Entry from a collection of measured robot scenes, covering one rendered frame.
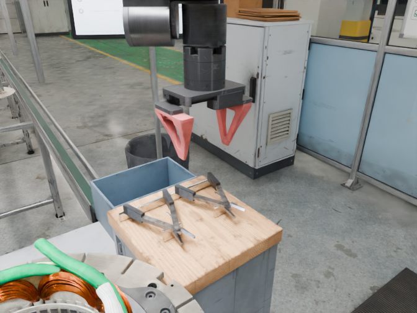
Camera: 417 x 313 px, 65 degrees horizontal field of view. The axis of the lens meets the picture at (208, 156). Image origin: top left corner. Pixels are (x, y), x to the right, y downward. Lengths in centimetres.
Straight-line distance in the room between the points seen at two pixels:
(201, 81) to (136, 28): 10
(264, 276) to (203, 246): 13
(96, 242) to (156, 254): 51
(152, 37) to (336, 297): 167
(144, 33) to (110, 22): 80
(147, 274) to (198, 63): 26
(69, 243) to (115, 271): 58
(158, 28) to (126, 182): 34
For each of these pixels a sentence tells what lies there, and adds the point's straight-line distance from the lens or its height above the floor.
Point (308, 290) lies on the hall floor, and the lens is 190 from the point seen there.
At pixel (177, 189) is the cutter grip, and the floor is 109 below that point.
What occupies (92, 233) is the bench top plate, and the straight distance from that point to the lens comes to 98.
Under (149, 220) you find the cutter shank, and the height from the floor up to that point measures 109.
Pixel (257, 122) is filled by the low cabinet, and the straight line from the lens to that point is 252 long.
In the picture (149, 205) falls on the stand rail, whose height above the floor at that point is 107.
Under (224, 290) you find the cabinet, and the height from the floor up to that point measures 101.
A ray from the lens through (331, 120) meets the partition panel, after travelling 281.
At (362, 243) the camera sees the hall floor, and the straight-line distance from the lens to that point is 228.
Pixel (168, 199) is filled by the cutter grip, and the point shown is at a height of 109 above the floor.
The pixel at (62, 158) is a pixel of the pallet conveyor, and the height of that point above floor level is 76.
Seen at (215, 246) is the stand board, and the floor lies 106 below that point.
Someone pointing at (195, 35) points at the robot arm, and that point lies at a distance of 43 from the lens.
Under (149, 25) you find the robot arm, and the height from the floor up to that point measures 134.
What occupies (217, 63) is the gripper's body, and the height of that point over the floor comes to 129.
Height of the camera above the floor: 137
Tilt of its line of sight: 26 degrees down
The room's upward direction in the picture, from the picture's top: straight up
